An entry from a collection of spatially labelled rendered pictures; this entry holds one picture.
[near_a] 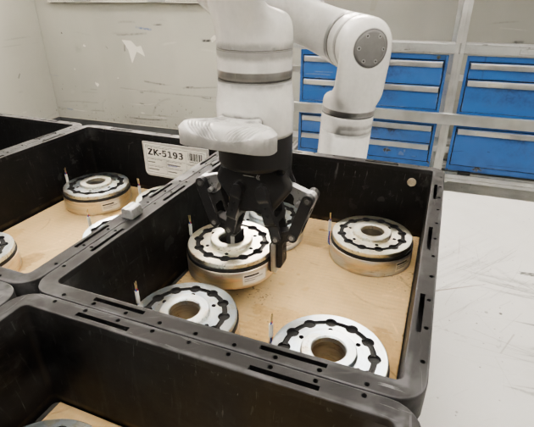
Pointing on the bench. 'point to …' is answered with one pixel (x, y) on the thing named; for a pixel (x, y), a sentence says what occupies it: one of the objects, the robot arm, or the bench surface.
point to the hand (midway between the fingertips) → (256, 251)
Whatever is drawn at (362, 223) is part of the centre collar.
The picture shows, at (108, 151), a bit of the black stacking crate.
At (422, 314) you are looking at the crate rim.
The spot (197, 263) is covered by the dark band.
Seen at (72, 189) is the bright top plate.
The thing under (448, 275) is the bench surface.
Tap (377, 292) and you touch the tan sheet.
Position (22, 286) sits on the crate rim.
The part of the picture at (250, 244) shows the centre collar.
